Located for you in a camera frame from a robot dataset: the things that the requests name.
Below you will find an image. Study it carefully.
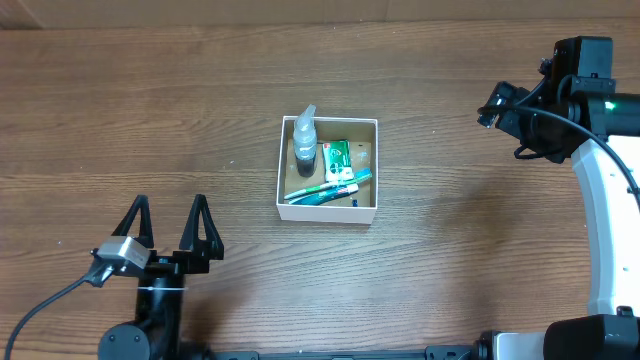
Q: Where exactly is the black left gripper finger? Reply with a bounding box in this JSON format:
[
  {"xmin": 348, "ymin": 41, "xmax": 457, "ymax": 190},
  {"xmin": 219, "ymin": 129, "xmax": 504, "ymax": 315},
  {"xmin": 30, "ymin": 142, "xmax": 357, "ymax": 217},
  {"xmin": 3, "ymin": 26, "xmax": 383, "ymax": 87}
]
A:
[
  {"xmin": 110, "ymin": 194, "xmax": 155, "ymax": 250},
  {"xmin": 179, "ymin": 194, "xmax": 224, "ymax": 253}
]

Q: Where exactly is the white green toothpaste tube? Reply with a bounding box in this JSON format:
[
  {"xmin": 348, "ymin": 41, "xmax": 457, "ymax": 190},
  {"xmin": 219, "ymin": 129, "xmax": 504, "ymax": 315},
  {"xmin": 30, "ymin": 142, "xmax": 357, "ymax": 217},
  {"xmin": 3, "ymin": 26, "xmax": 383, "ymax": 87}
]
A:
[{"xmin": 288, "ymin": 184, "xmax": 359, "ymax": 206}]

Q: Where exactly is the green white toothbrush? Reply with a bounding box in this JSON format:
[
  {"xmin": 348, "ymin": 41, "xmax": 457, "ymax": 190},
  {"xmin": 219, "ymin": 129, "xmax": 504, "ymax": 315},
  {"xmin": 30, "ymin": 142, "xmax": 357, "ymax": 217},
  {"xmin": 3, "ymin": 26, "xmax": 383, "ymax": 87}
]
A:
[{"xmin": 284, "ymin": 168, "xmax": 372, "ymax": 200}]

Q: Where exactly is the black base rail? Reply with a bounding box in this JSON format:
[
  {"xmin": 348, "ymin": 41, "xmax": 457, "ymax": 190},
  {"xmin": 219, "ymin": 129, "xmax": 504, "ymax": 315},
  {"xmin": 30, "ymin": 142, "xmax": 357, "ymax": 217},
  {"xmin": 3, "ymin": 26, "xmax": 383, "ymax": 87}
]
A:
[{"xmin": 204, "ymin": 345, "xmax": 476, "ymax": 360}]

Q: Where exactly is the green soap bar pack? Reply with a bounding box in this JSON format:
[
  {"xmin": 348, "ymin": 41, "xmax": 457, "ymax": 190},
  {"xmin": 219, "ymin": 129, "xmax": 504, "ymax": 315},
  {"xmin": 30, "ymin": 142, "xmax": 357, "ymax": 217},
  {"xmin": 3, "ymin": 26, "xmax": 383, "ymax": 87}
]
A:
[{"xmin": 322, "ymin": 140, "xmax": 354, "ymax": 182}]

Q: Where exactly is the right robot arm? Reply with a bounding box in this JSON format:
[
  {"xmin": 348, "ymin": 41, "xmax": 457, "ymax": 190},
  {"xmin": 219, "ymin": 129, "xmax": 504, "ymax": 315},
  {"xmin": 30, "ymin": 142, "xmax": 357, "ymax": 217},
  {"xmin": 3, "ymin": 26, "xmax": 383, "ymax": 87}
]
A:
[{"xmin": 465, "ymin": 36, "xmax": 639, "ymax": 359}]

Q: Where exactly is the white cardboard box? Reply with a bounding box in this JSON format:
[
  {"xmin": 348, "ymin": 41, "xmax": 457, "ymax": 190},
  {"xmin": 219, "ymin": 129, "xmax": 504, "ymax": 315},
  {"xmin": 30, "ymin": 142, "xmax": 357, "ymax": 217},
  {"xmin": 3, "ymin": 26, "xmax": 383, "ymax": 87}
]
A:
[{"xmin": 275, "ymin": 116, "xmax": 379, "ymax": 225}]

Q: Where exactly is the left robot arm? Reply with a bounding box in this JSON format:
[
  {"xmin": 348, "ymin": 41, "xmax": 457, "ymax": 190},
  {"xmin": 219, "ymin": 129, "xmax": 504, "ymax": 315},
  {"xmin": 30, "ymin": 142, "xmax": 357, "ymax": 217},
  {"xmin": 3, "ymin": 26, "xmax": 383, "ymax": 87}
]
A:
[{"xmin": 92, "ymin": 194, "xmax": 224, "ymax": 359}]

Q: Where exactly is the clear soap pump bottle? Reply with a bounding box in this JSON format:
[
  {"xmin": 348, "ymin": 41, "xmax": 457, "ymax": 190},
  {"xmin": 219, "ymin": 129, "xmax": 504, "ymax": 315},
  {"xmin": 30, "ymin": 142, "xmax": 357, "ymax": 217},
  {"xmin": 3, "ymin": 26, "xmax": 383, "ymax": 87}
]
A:
[{"xmin": 292, "ymin": 104, "xmax": 317, "ymax": 178}]

